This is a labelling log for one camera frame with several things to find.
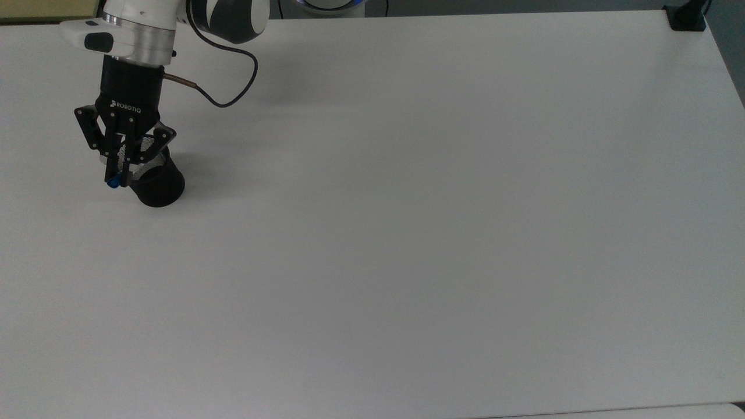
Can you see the black camera pole with clamp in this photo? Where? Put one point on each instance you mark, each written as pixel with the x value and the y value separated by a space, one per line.
pixel 687 20

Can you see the tan wooden board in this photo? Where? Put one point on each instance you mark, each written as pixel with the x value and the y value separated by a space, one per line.
pixel 41 9

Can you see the blue and white marker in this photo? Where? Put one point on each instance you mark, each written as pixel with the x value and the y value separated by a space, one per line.
pixel 113 183

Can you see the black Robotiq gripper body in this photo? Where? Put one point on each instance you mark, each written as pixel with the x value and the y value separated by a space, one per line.
pixel 131 96

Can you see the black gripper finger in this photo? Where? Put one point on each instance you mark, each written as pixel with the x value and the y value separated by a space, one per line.
pixel 93 125
pixel 157 139

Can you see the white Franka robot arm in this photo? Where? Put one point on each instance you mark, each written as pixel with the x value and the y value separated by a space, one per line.
pixel 145 35

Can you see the black mesh pen cup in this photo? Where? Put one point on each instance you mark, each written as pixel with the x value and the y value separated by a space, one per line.
pixel 160 186

